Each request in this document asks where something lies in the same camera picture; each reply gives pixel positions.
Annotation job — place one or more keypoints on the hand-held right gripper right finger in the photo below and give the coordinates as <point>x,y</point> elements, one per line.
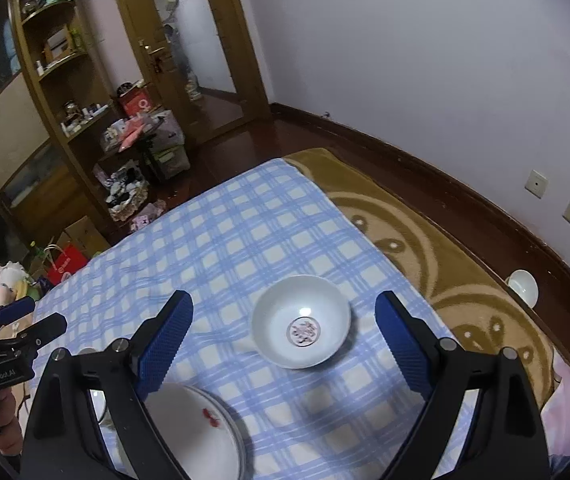
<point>405,355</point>

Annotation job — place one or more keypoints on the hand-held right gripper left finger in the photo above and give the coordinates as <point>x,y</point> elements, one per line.
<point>162,355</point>

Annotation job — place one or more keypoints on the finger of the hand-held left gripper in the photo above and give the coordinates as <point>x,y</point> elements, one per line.
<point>47,327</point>
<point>15,310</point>

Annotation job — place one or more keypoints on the large white cherry plate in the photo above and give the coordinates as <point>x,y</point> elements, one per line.
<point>99,407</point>

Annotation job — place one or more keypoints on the person's left hand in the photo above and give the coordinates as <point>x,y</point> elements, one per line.
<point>7,420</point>

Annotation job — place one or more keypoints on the yellow green bag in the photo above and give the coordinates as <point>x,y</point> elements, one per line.
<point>36,290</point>

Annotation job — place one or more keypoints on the white haired doll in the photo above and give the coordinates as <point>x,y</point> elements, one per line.
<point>14,275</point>

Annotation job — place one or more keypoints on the green bottle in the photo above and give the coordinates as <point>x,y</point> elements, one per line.
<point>33,252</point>

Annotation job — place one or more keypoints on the open cardboard box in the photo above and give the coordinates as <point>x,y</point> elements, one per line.
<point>87,235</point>

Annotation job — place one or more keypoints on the white slipper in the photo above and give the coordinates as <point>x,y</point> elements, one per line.
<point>522,287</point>

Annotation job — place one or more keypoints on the pink floor items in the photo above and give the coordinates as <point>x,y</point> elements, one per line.
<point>147,215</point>

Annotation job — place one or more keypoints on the wicker basket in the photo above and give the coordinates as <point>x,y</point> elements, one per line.
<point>130,207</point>

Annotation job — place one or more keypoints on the blue checkered cloth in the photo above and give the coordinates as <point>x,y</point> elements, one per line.
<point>245,220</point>

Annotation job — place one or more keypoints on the wooden wardrobe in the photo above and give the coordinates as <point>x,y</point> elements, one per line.
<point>10,125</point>

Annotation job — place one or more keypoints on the small black side table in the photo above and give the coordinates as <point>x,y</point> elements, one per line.
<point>151,160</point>

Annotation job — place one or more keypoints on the white storage box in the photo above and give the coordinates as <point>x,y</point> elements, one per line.
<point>175,160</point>

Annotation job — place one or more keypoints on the red paper bag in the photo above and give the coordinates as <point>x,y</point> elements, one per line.
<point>137,102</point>

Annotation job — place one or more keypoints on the wooden corner shelf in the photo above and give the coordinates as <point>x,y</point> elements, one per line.
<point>62,62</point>

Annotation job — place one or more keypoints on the wooden door with mirror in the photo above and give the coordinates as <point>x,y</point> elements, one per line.
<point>252,60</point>

